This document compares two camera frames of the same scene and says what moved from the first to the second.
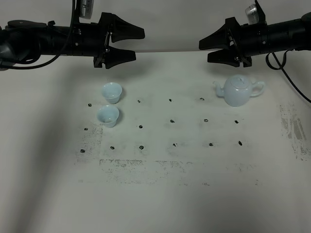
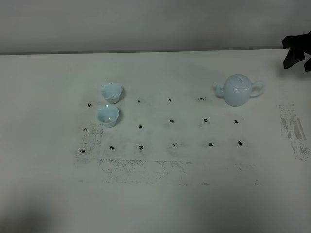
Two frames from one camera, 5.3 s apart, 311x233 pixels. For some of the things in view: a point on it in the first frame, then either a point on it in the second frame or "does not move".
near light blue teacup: (108, 115) does not move
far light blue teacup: (112, 91) does not move
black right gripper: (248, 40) to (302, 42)
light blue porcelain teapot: (237, 90) does not move
